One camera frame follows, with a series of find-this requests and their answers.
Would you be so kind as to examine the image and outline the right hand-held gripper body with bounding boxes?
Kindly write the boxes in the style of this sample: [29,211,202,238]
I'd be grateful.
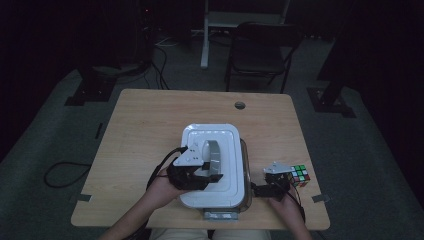
[263,161,294,202]

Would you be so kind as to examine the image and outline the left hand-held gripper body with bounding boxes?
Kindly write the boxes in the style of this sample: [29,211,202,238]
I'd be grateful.
[166,142,209,191]

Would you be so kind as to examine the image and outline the clear plastic storage box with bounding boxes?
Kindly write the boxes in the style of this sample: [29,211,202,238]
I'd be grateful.
[202,137,254,221]

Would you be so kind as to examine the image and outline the white box lid grey handle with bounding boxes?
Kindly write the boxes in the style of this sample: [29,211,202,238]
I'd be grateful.
[179,123,247,210]

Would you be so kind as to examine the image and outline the multicoloured puzzle cube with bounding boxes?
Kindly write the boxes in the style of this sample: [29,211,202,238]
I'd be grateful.
[288,164,311,188]

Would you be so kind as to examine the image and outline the person's right hand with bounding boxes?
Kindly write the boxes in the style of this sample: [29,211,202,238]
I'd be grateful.
[268,185,303,219]

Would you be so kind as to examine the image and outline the person's left hand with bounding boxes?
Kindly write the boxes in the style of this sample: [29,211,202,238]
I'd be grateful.
[145,166,188,210]

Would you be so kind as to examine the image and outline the grey tape strip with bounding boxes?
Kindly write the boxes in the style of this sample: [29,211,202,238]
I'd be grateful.
[69,193,93,203]
[311,193,332,204]

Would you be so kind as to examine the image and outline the black stand with flat base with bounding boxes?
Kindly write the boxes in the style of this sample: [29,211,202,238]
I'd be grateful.
[63,64,118,107]
[306,0,357,119]

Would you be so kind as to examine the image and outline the black folding chair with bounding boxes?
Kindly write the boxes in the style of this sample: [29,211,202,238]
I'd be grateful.
[224,21,305,95]

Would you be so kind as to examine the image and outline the grey round stand base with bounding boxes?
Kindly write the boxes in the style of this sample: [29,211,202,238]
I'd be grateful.
[92,62,152,78]

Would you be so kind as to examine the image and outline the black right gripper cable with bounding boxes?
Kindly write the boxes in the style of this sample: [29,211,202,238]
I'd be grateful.
[282,184,306,224]

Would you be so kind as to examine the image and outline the black floor cables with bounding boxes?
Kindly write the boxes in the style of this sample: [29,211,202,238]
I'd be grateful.
[150,43,170,90]

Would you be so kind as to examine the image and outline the white desk frame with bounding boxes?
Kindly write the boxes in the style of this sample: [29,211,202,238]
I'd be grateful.
[199,0,292,70]

